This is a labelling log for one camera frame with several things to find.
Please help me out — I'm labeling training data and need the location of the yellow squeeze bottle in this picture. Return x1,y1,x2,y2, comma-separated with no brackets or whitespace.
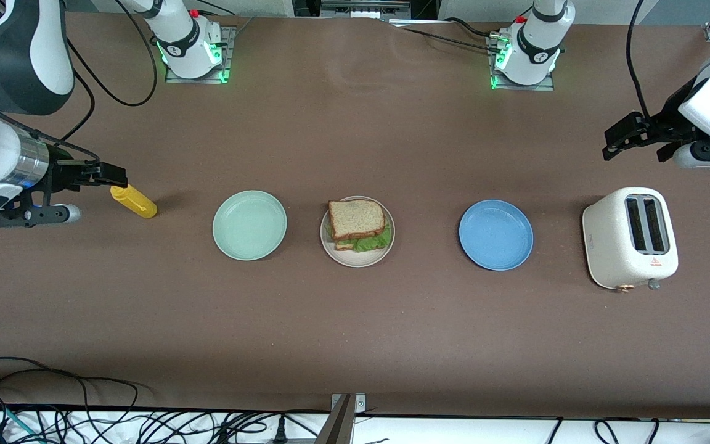
110,183,158,219

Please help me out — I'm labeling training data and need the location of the dark crust bread slice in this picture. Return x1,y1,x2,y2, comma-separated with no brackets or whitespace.
328,199,386,242

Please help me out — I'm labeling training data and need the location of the green lettuce leaf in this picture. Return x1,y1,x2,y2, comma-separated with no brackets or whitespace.
324,219,393,254

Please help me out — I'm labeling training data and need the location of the mint green plate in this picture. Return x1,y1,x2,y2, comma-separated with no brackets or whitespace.
212,190,288,261

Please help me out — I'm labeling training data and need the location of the blue plate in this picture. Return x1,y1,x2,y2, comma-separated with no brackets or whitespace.
459,199,534,271

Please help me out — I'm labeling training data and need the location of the beige plate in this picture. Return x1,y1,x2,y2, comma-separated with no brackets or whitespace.
320,196,396,268

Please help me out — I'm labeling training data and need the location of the white toaster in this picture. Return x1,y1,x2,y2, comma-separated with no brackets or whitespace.
582,187,680,292

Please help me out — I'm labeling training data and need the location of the dark equipment rack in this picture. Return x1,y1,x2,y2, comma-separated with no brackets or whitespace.
292,0,439,19

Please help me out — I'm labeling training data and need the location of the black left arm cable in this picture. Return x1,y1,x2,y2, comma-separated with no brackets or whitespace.
626,0,651,121

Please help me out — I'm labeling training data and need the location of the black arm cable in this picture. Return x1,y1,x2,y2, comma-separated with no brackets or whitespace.
0,0,158,164
626,0,651,121

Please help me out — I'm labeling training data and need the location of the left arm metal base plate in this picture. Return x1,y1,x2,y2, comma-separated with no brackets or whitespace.
488,34,556,92

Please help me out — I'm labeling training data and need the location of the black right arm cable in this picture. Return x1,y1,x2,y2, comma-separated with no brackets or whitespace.
0,0,158,164

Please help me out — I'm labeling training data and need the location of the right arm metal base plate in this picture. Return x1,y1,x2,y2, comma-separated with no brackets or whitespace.
164,25,237,84

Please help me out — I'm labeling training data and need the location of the long black loose cable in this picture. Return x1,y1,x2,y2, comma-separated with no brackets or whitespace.
0,356,146,444

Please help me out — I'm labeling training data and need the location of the black braided base cable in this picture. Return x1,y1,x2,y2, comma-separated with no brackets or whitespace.
386,17,504,53

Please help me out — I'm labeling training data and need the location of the teal cable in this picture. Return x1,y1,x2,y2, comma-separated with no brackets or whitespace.
0,401,44,444

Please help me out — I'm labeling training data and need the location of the grey metal post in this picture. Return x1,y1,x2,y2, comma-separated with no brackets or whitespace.
315,395,357,444

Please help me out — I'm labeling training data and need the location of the small metal bracket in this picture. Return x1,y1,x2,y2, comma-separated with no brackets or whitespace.
330,393,367,414

